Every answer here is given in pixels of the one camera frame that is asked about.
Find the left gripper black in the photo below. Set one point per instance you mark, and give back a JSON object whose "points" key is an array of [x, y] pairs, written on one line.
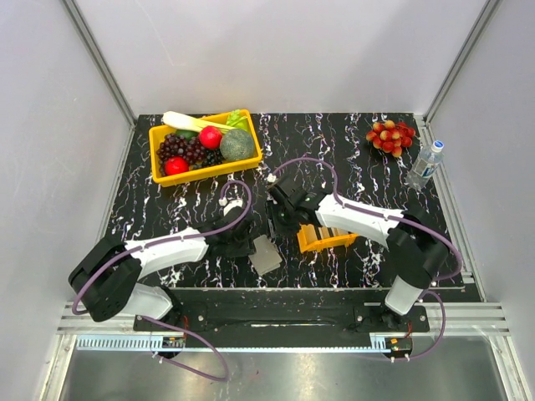
{"points": [[247, 248]]}

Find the purple grape bunch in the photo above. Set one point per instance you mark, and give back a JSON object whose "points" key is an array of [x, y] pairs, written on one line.
{"points": [[189, 149]]}

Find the green avocado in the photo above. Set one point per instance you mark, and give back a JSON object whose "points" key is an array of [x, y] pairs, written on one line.
{"points": [[186, 134]]}

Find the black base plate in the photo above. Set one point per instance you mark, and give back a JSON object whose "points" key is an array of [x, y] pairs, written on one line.
{"points": [[292, 318]]}

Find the dark grape bunch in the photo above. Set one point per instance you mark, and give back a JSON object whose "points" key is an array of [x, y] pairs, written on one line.
{"points": [[213, 158]]}

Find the clear water bottle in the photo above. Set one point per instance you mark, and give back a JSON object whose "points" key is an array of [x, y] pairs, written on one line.
{"points": [[425, 165]]}

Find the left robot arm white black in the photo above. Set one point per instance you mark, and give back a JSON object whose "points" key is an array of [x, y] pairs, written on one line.
{"points": [[107, 280]]}

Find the small yellow card bin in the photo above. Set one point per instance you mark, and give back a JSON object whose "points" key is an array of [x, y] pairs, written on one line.
{"points": [[305, 246]]}

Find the stack of credit cards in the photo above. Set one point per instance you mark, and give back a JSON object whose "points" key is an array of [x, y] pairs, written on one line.
{"points": [[316, 233]]}

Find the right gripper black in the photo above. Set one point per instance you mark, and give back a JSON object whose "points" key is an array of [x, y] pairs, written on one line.
{"points": [[273, 207]]}

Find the white green leek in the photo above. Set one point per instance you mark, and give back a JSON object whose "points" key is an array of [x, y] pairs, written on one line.
{"points": [[186, 122]]}

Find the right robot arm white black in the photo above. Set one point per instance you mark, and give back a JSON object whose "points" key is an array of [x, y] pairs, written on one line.
{"points": [[417, 250]]}

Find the red pomegranate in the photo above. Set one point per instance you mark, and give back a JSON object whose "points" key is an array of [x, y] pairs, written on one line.
{"points": [[210, 137]]}

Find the red lychee bunch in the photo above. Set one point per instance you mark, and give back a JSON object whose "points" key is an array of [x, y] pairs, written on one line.
{"points": [[392, 138]]}

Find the green melon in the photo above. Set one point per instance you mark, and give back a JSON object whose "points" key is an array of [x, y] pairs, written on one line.
{"points": [[237, 144]]}

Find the large yellow fruit bin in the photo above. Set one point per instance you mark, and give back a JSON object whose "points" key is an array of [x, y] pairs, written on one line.
{"points": [[157, 135]]}

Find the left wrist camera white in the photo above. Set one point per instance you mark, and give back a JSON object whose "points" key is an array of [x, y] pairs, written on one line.
{"points": [[229, 205]]}

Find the red apple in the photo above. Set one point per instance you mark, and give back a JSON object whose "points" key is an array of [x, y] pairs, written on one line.
{"points": [[176, 165]]}

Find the green lettuce leaf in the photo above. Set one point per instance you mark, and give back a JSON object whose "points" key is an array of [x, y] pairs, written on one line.
{"points": [[237, 120]]}

